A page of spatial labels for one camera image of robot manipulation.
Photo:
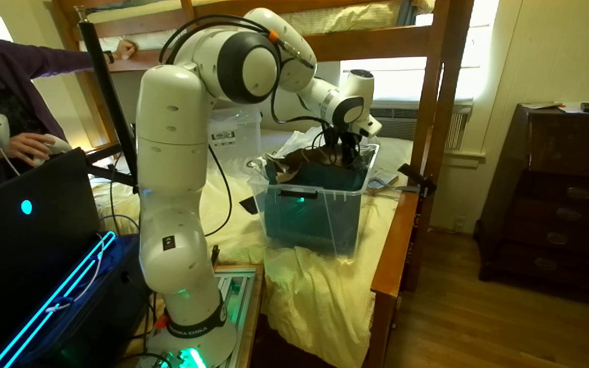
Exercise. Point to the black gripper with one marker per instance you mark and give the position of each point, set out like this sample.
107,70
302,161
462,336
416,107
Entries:
341,135

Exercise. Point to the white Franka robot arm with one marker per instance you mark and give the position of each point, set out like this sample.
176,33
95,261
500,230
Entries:
173,135

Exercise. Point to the robot base mounting table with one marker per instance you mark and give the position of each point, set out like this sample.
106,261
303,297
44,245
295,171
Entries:
241,307

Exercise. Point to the grilled air conditioner unit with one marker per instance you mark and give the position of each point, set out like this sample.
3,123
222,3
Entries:
403,120

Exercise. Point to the clear plastic storage bin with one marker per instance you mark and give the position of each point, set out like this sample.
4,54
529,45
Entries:
316,211

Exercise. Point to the clear labelled plastic container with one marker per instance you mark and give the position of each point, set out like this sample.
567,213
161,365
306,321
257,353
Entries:
241,140

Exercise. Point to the bunk mattress pale sheet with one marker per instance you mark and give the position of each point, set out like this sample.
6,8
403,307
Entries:
369,14

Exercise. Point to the pale yellow bed sheet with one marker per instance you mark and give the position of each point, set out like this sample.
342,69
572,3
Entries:
316,299

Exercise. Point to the dark wooden dresser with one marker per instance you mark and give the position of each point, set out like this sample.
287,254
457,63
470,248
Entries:
561,197

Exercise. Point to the black box blue light strips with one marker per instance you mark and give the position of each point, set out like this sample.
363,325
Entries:
63,307

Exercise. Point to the black laptop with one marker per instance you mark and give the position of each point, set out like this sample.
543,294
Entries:
29,245

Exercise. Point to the seated person dark shirt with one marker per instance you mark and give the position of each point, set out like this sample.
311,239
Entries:
0,89

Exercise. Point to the wooden bunk bed frame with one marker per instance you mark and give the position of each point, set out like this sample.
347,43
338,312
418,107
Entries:
438,89

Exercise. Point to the black camera stand pole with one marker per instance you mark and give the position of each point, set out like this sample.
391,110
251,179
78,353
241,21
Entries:
107,94

